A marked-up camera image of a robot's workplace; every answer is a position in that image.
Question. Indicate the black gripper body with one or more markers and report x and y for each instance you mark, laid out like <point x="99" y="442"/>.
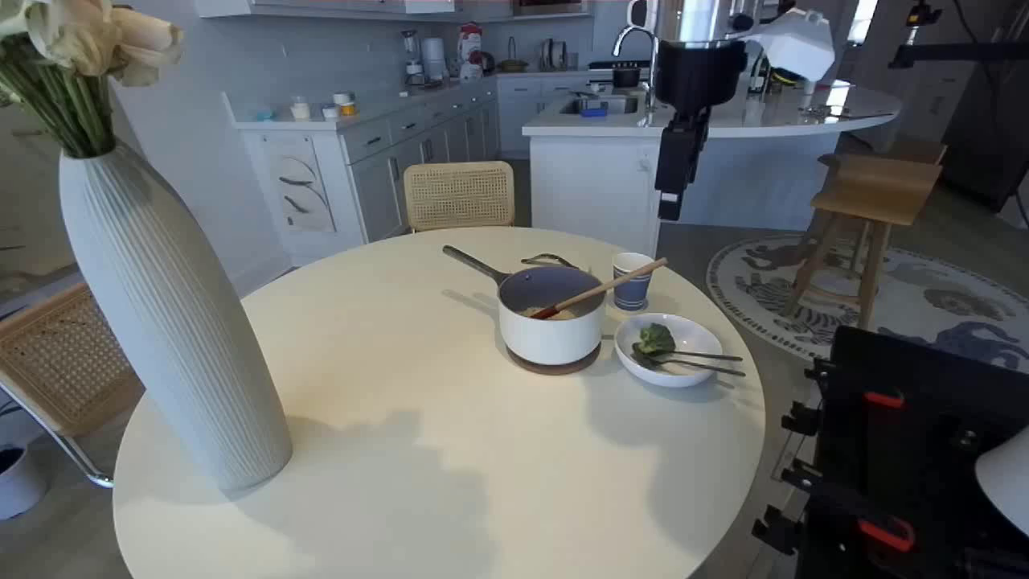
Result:
<point x="679" y="153"/>

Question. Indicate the white ceramic bowl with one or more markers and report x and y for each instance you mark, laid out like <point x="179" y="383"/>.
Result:
<point x="688" y="334"/>

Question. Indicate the silver metal spoon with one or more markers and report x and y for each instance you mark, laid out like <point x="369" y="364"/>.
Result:
<point x="706" y="356"/>

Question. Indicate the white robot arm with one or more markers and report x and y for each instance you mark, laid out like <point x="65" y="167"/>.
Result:
<point x="695" y="72"/>

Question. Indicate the blue and white paper cup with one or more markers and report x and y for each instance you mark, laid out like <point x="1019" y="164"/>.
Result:
<point x="635" y="280"/>

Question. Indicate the white kitchen island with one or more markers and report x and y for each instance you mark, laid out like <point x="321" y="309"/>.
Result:
<point x="755" y="167"/>

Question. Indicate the chrome kitchen faucet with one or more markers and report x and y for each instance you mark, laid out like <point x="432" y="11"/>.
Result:
<point x="635" y="53"/>

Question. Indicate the round patterned rug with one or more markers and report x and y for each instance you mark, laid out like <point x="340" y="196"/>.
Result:
<point x="916" y="296"/>

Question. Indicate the wooden bar stool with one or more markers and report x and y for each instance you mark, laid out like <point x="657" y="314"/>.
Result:
<point x="870" y="195"/>

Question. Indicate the green broccoli floret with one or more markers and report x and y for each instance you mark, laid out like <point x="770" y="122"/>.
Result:
<point x="657" y="334"/>

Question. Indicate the wooden spatula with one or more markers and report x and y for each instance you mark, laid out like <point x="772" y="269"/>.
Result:
<point x="595" y="292"/>

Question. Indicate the rattan dining chair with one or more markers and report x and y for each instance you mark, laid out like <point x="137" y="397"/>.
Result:
<point x="457" y="195"/>

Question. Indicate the white kitchen cabinet counter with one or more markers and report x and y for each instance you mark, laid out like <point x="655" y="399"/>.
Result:
<point x="332" y="184"/>

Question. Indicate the black equipment cart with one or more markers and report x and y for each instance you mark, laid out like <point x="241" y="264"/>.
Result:
<point x="891" y="490"/>

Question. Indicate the tall white ribbed vase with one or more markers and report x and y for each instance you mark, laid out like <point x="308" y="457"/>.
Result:
<point x="175" y="317"/>

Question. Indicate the cream flower bouquet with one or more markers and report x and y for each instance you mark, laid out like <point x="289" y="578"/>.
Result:
<point x="58" y="59"/>

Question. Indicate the white saucepan with handle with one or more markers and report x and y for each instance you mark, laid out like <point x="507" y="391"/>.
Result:
<point x="542" y="341"/>

